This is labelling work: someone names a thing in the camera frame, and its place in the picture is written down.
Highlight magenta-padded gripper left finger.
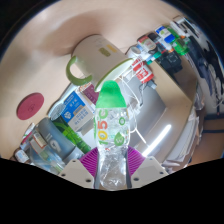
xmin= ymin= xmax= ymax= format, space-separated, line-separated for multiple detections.
xmin=58 ymin=146 xmax=101 ymax=190

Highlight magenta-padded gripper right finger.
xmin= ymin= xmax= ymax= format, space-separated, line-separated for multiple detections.
xmin=125 ymin=146 xmax=170 ymax=190

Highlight clear bottle with green cap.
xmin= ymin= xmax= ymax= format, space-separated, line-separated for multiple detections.
xmin=93 ymin=79 xmax=132 ymax=192

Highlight blue plastic bag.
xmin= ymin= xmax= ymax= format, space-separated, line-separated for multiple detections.
xmin=29 ymin=146 xmax=67 ymax=175

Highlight white LED light bar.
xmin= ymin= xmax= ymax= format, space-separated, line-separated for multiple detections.
xmin=142 ymin=124 xmax=173 ymax=157

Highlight dark green bottle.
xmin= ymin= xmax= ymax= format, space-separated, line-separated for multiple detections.
xmin=53 ymin=116 xmax=92 ymax=154

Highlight grey shaker bottle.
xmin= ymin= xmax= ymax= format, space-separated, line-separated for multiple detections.
xmin=31 ymin=117 xmax=85 ymax=162

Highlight blue and white carton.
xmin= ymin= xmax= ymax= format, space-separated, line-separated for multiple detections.
xmin=59 ymin=91 xmax=95 ymax=135

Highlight flat round red coaster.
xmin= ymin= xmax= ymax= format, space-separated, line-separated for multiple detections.
xmin=16 ymin=92 xmax=45 ymax=121

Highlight dark bottle with red label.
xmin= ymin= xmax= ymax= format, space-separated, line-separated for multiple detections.
xmin=137 ymin=34 xmax=158 ymax=53

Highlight green plastic container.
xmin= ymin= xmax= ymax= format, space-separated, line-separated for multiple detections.
xmin=173 ymin=37 xmax=191 ymax=56

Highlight white bottle with blue cap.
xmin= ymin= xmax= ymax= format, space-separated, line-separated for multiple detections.
xmin=155 ymin=25 xmax=176 ymax=44

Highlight white cables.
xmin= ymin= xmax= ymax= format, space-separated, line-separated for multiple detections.
xmin=119 ymin=74 xmax=148 ymax=145

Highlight white mug with green handle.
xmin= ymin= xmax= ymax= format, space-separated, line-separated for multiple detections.
xmin=65 ymin=34 xmax=134 ymax=93

